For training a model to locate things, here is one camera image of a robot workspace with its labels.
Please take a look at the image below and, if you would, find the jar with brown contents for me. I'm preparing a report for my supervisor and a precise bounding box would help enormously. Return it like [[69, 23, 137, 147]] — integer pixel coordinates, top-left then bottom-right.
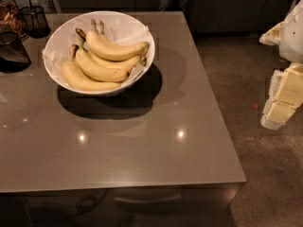
[[0, 0, 27, 38]]

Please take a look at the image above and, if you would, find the yellow banana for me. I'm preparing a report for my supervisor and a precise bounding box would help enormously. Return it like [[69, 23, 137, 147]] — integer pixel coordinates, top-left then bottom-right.
[[76, 28, 150, 61], [61, 44, 120, 91], [76, 40, 127, 82], [89, 19, 147, 72]]

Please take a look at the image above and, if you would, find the dark round container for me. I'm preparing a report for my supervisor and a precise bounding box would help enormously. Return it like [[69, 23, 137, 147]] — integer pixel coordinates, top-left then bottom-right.
[[0, 31, 31, 73]]

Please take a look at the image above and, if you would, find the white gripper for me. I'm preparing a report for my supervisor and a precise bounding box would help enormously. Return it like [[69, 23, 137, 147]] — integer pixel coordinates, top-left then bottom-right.
[[259, 0, 303, 130]]

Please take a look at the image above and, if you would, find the black mesh cup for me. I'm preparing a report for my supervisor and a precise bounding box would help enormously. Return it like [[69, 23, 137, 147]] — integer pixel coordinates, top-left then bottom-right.
[[20, 0, 50, 39]]

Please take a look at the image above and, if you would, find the white bowl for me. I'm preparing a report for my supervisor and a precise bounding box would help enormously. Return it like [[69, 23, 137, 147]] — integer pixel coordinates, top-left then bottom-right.
[[42, 10, 156, 97]]

